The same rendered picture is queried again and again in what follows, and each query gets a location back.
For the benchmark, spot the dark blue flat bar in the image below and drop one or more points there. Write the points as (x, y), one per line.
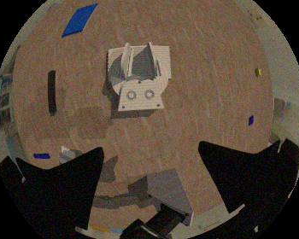
(41, 156)

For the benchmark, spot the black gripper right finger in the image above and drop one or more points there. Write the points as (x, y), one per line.
(234, 172)

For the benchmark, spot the black rectangular bar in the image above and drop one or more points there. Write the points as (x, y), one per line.
(51, 91)

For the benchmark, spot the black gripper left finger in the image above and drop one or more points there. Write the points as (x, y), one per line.
(71, 186)

